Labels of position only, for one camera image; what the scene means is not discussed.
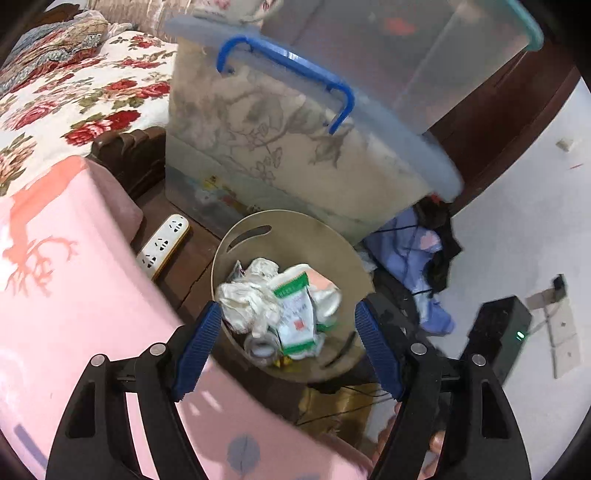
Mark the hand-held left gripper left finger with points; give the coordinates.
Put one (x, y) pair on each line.
(196, 350)

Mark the person's right hand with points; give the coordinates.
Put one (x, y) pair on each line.
(388, 434)

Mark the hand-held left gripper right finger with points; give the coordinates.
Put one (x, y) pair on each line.
(378, 350)

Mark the beige plastic bin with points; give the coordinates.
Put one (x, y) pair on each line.
(277, 240)

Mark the white power strip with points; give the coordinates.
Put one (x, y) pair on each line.
(161, 244)

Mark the paper sheet on floor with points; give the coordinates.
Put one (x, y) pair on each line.
(561, 332)

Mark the floral folded quilt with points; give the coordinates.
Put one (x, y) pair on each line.
(46, 50)

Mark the clear printed plastic wrapper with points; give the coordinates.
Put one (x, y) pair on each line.
(295, 314)

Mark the white tissue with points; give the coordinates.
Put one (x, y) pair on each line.
(244, 300)

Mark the black cloth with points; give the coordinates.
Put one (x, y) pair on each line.
(438, 240)

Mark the clear storage box teal rim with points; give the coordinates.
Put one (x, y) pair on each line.
(397, 50)

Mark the white enamel mug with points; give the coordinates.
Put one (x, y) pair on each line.
(231, 9)

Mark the dark wooden bed footboard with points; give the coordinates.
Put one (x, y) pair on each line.
(134, 157)

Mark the purple cloth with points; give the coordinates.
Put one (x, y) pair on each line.
(401, 249)

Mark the beige leaf-print curtain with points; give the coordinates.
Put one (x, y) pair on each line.
(138, 11)

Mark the small beige block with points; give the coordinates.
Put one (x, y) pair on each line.
(564, 145)

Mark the bed with floral quilt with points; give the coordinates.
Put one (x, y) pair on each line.
(69, 106)

